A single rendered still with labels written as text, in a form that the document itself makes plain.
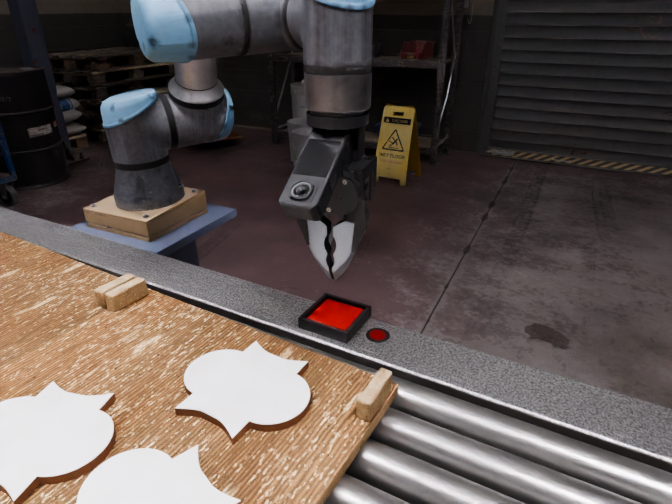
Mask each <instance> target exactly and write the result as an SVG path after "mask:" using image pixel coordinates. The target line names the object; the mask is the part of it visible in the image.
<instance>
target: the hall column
mask: <svg viewBox="0 0 672 504"><path fill-rule="evenodd" d="M7 3H8V7H9V11H10V14H11V18H12V22H13V26H14V29H15V33H16V37H17V40H18V44H19V48H20V52H21V55H22V59H23V63H24V65H29V66H42V67H44V68H45V69H44V72H45V76H46V80H47V84H48V88H49V92H50V96H51V100H52V104H54V105H55V107H54V112H55V116H56V120H57V124H58V128H59V132H60V136H61V139H63V142H62V144H63V148H64V151H65V155H66V159H67V163H68V166H71V165H74V164H77V163H81V162H84V161H87V160H89V159H90V158H89V157H84V155H83V154H82V152H80V156H78V155H73V153H72V149H71V145H70V141H69V137H68V133H67V129H66V124H65V120H64V116H63V113H62V109H61V105H60V103H59V100H58V97H57V89H56V84H55V79H54V75H53V71H52V67H51V63H50V59H49V55H48V51H47V47H46V43H45V39H44V34H43V30H42V26H41V22H40V18H39V14H38V10H37V6H36V2H35V0H7Z"/></svg>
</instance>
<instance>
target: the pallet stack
mask: <svg viewBox="0 0 672 504"><path fill-rule="evenodd" d="M48 55H49V59H50V63H51V67H52V71H53V75H54V79H55V84H56V85H60V86H66V87H69V88H71V89H73V90H75V93H74V94H72V95H71V96H69V97H71V98H73V99H75V100H77V101H78V102H79V103H80V105H79V106H78V107H77V108H75V110H77V111H79V112H81V113H82V115H81V116H80V117H79V118H78V119H76V120H73V122H76V123H79V124H82V125H84V126H86V129H85V130H83V131H82V132H80V133H86V136H87V139H89V138H93V137H97V136H98V138H99V139H100V140H98V141H99V142H102V143H105V142H108V140H107V136H106V132H105V129H104V128H103V125H102V123H103V120H102V115H101V111H100V107H101V104H102V102H103V101H104V100H106V99H107V98H109V97H111V96H114V95H116V94H119V93H123V92H126V91H130V90H135V89H143V88H152V89H154V90H155V91H156V92H157V94H158V95H161V94H163V93H168V83H169V81H170V80H171V79H172V78H173V77H174V75H175V71H174V62H167V63H155V62H152V61H148V60H149V59H147V58H146V57H145V55H144V54H143V52H142V50H141V48H140V47H113V48H103V49H93V50H82V51H73V52H62V53H51V54H48ZM125 59H128V60H125ZM58 60H63V61H64V65H59V61H58ZM121 60H124V61H121ZM157 66H164V67H162V68H163V74H159V73H158V72H157V71H158V67H157ZM139 68H141V69H139ZM61 74H64V75H63V78H62V77H61ZM155 79H161V82H162V85H163V86H161V85H155V83H156V81H155ZM65 84H67V85H65ZM90 119H91V120H90Z"/></svg>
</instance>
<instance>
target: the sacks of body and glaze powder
mask: <svg viewBox="0 0 672 504"><path fill-rule="evenodd" d="M56 89H57V97H58V100H59V103H60V105H61V109H62V113H63V116H64V120H65V124H66V129H67V133H68V137H69V140H71V149H72V152H74V151H78V150H81V149H85V148H89V145H88V140H87V136H86V133H80V132H82V131H83V130H85V129H86V126H84V125H82V124H79V123H76V122H73V120H76V119H78V118H79V117H80V116H81V115H82V113H81V112H79V111H77V110H75V108H77V107H78V106H79V105H80V103H79V102H78V101H77V100H75V99H73V98H71V97H69V96H71V95H72V94H74V93H75V90H73V89H71V88H69V87H66V86H60V85H56Z"/></svg>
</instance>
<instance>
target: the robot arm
mask: <svg viewBox="0 0 672 504"><path fill-rule="evenodd" d="M374 4H375V0H131V14H132V20H133V25H134V29H135V33H136V37H137V39H138V41H139V45H140V48H141V50H142V52H143V54H144V55H145V57H146V58H147V59H149V60H150V61H152V62H155V63H167V62H174V71H175V76H174V77H173V78H172V79H171V80H170V81H169V83H168V92H169V93H168V94H161V95H158V94H157V92H156V91H155V90H154V89H152V88H143V89H135V90H130V91H126V92H123V93H119V94H116V95H114V96H111V97H109V98H107V99H106V100H104V101H103V102H102V104H101V107H100V111H101V115H102V120H103V123H102V125H103V128H104V129H105V132H106V136H107V140H108V144H109V148H110V151H111V155H112V159H113V163H114V166H115V183H114V200H115V204H116V206H117V207H118V208H120V209H122V210H126V211H148V210H155V209H159V208H163V207H167V206H169V205H172V204H174V203H176V202H178V201H180V200H181V199H182V198H183V197H184V195H185V191H184V186H183V183H182V181H181V180H180V178H179V176H178V174H177V173H176V171H175V169H174V167H173V166H172V164H171V162H170V157H169V152H168V150H169V149H174V148H180V147H185V146H191V145H196V144H202V143H213V142H215V141H217V140H221V139H225V138H226V137H228V136H229V134H230V133H231V131H232V128H233V124H234V110H233V102H232V98H231V96H230V94H229V92H228V90H227V89H226V88H224V86H223V84H222V82H221V81H220V80H219V79H217V58H220V57H229V56H244V55H254V54H263V53H273V52H283V51H303V71H304V79H303V80H302V81H301V86H302V87H303V88H304V89H305V107H306V108H307V109H308V111H307V112H306V114H307V125H309V126H311V127H315V128H313V129H312V131H311V133H310V135H309V137H308V139H307V141H306V143H305V145H304V147H303V150H302V152H301V154H300V156H299V158H298V160H297V162H296V164H295V166H294V168H293V170H292V173H291V175H290V177H289V179H288V181H287V183H286V185H285V187H284V189H283V191H282V194H281V196H280V198H279V202H280V204H281V206H282V208H283V210H284V212H285V214H286V216H287V217H292V218H297V222H298V225H299V227H300V229H301V232H302V234H303V236H304V239H305V241H306V243H307V245H309V247H310V250H311V252H312V254H313V256H314V258H315V259H316V261H317V262H318V264H319V265H320V267H321V268H322V270H323V271H324V272H325V274H326V275H327V276H328V278H329V279H334V280H337V279H338V278H339V277H340V276H341V275H342V274H343V273H344V272H345V270H346V269H347V268H348V266H349V264H350V262H351V260H352V258H353V256H354V254H355V252H356V250H357V246H358V244H359V242H360V241H361V239H362V237H363V235H364V233H365V231H366V229H367V226H368V222H369V211H368V209H367V201H368V200H369V201H371V200H372V199H373V197H374V196H375V195H376V174H377V156H367V155H365V154H364V149H365V126H366V125H368V111H367V110H368V109H369V108H370V107H371V87H372V72H371V64H372V32H373V6H374ZM373 171H374V174H373V188H372V172H373ZM368 177H369V199H368V198H366V197H365V191H366V190H367V189H368V182H365V180H366V179H367V178H368ZM327 213H332V214H337V215H338V216H339V218H340V219H343V220H341V221H339V222H338V223H337V224H336V225H335V226H334V227H333V224H331V221H330V220H329V219H328V215H327ZM345 217H346V218H345ZM344 218H345V219H344ZM333 237H334V239H335V242H336V249H335V250H334V253H333V258H334V263H333V261H332V259H331V250H332V248H331V242H332V240H333Z"/></svg>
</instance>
